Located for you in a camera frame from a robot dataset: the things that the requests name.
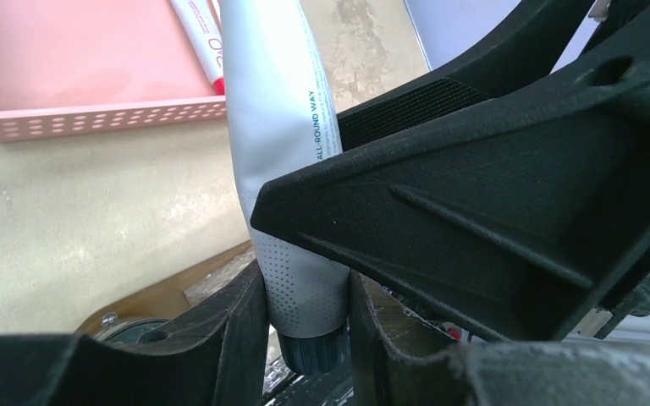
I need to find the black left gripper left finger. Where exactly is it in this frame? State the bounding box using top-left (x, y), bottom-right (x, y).
top-left (0, 263), bottom-right (268, 405)

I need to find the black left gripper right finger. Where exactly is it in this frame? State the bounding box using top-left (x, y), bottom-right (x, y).
top-left (350, 273), bottom-right (650, 405)

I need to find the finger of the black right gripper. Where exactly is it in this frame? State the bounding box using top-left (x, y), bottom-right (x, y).
top-left (337, 0), bottom-right (592, 151)
top-left (251, 1), bottom-right (650, 341)

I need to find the oval dark wooden tray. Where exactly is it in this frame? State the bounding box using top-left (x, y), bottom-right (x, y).
top-left (75, 242), bottom-right (251, 334)

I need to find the dark green grey mug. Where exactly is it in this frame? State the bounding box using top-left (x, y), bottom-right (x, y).
top-left (92, 316), bottom-right (168, 344)

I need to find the white grey toothpaste tube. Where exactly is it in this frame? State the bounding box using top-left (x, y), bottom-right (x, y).
top-left (220, 1), bottom-right (350, 375)

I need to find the pink perforated plastic basket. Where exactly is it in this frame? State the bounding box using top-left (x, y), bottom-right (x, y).
top-left (0, 1), bottom-right (226, 142)

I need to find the clear crystal toothbrush holder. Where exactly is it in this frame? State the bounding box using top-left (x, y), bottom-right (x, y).
top-left (184, 247), bottom-right (256, 307)

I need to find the white red toothpaste tube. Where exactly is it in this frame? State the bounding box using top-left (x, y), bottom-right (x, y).
top-left (170, 0), bottom-right (225, 96)

